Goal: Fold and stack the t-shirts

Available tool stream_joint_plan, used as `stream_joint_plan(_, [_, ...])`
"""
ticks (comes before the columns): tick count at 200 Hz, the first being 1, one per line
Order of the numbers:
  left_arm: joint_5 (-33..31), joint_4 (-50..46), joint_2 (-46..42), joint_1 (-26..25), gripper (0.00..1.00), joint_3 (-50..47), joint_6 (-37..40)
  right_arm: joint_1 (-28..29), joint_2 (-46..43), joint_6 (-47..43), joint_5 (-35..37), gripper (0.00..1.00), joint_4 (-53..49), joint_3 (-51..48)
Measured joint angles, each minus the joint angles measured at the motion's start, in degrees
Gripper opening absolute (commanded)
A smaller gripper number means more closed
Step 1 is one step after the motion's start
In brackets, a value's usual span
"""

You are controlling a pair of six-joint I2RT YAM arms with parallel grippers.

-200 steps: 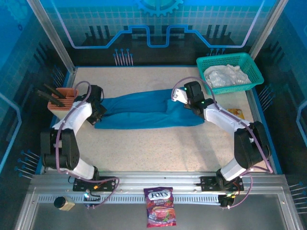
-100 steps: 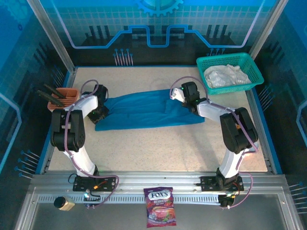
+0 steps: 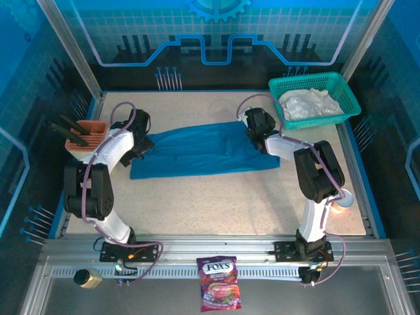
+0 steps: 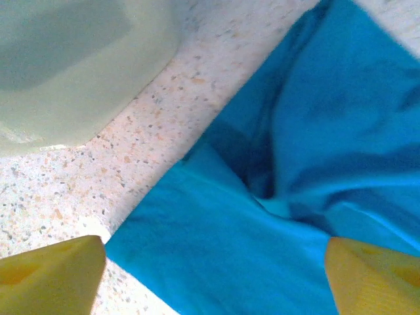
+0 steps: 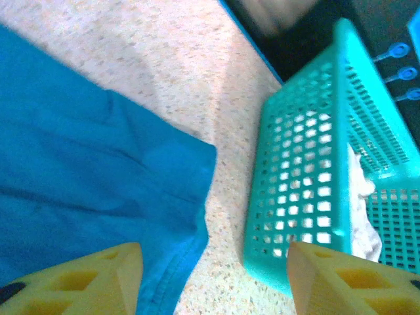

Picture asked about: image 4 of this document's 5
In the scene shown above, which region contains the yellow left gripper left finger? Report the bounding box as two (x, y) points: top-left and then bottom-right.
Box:
(0, 235), (107, 315)

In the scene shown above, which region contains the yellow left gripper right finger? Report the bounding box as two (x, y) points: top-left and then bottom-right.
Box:
(324, 236), (420, 315)

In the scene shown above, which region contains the blue t-shirt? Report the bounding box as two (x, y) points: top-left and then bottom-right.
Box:
(104, 0), (420, 315)

